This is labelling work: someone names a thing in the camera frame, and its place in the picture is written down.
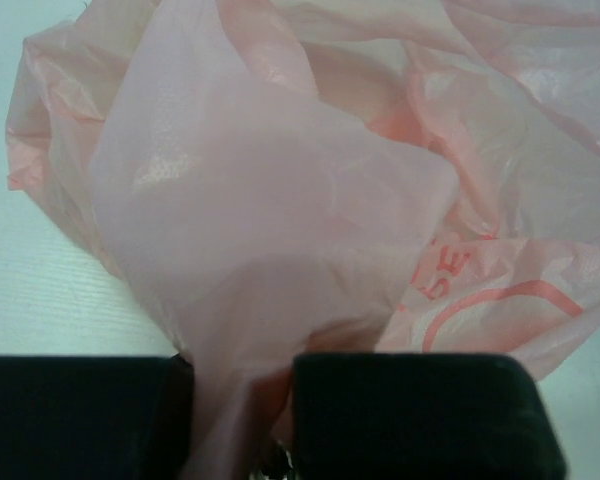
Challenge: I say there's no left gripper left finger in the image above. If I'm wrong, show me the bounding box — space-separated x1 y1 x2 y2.
0 356 194 479

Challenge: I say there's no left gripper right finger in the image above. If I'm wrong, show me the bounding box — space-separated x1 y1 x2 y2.
292 353 566 479

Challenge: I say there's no pink plastic bag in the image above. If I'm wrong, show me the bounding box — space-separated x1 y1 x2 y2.
6 1 600 479

